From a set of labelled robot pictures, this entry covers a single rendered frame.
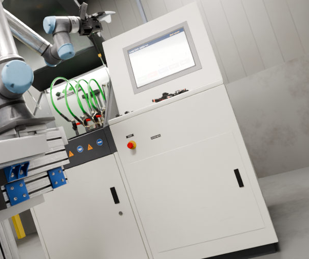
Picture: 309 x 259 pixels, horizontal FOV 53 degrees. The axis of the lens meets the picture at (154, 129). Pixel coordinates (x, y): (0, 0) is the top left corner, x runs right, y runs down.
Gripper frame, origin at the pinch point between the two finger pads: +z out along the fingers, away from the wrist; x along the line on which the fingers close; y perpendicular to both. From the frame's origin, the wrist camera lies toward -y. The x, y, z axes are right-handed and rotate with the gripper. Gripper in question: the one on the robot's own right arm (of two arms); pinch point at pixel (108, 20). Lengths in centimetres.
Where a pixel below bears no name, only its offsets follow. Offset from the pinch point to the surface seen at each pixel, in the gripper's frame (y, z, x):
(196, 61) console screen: 29, 53, -1
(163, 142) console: 69, 14, -15
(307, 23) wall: 8, 234, 3
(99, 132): 47, -6, -42
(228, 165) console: 94, 32, 6
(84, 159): 58, -15, -56
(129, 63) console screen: 8.8, 31.4, -35.4
